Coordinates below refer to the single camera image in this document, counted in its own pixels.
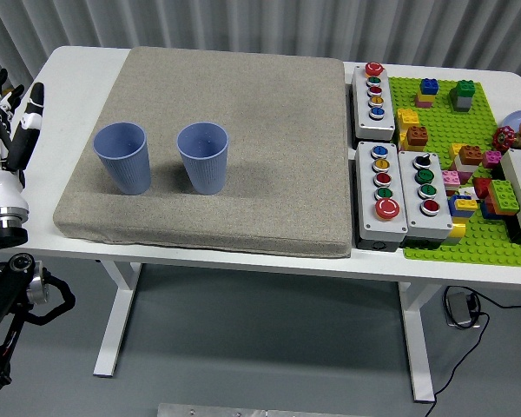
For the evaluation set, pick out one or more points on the green studded baseplate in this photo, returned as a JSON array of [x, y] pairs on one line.
[[443, 126]]

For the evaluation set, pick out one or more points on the grey-brown fabric mat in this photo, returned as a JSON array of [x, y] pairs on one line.
[[265, 152]]

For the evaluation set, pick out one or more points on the blue ribbed plastic cup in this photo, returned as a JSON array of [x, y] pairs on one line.
[[206, 171], [126, 169]]

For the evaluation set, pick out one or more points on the magenta brick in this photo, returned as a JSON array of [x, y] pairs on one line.
[[491, 160]]

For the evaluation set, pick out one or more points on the grey button box cut off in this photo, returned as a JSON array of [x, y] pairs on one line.
[[519, 191]]

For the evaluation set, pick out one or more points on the green orange brick stack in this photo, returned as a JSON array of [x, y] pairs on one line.
[[503, 195]]

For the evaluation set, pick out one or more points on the brown white yellow brick stack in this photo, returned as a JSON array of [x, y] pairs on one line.
[[471, 155]]

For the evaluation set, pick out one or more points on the white table leg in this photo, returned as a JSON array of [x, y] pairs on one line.
[[419, 347], [105, 367]]

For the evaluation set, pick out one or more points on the grey five-button control box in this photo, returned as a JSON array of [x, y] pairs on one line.
[[384, 123], [371, 226]]

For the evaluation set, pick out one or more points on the grey box with black switch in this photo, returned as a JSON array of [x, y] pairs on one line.
[[425, 223]]

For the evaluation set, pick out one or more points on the red brick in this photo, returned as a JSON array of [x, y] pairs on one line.
[[482, 187]]

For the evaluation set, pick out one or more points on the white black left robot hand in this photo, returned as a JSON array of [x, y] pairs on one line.
[[0, 182]]

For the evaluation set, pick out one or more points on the grey power adapter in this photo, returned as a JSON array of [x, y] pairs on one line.
[[459, 308]]

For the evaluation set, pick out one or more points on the green grey brick stack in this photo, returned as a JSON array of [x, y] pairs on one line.
[[463, 95]]

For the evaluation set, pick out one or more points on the grey pleated curtain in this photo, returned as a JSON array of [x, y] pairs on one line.
[[243, 21]]

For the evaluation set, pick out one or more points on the blue yellow pink brick stack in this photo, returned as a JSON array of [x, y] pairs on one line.
[[429, 87]]

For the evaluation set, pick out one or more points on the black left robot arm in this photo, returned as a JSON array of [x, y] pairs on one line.
[[4, 286]]

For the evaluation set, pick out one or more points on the light blue plate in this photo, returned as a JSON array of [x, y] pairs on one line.
[[513, 119]]

